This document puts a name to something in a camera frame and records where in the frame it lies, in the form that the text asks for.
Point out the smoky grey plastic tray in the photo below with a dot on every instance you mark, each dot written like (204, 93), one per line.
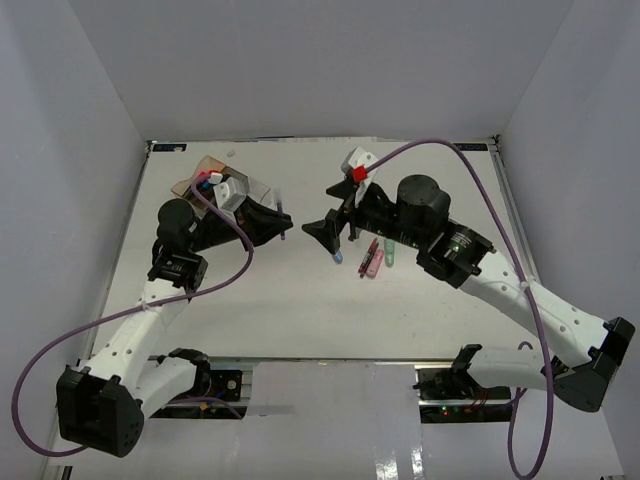
(229, 172)

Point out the amber plastic tray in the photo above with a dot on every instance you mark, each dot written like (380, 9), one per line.
(206, 166)

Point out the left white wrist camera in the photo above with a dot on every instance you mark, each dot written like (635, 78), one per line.
(230, 194)

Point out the red ink gel pen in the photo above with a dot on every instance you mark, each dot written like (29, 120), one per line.
(368, 257)

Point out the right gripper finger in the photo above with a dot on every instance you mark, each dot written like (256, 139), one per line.
(327, 231)
(344, 190)

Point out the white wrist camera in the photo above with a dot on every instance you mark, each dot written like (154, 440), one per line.
(355, 166)
(230, 194)

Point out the left black logo sticker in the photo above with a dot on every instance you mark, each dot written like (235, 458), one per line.
(169, 147)

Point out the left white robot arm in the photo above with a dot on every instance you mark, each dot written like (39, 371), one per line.
(104, 404)

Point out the light blue correction pen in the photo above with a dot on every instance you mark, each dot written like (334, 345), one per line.
(337, 257)

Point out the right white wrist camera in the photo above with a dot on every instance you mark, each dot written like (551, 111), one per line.
(355, 166)

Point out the purple ink gel pen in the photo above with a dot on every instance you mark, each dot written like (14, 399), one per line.
(280, 210)

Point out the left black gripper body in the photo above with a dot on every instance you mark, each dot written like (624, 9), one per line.
(215, 231)

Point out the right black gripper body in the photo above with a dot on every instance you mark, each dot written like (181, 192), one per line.
(373, 213)

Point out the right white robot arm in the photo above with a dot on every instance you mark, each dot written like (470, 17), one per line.
(585, 351)

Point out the light green correction pen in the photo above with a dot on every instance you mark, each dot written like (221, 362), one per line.
(389, 252)

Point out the clear plastic tray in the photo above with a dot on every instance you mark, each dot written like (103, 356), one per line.
(261, 193)

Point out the black logo sticker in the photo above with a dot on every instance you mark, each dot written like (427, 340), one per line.
(169, 147)
(472, 147)

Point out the light pink correction pen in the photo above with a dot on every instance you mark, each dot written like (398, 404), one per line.
(375, 263)

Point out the right black logo sticker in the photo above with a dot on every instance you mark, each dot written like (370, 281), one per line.
(472, 147)

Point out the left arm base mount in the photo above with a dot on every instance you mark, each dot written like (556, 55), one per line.
(218, 396)

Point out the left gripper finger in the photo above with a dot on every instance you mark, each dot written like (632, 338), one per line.
(264, 229)
(259, 213)

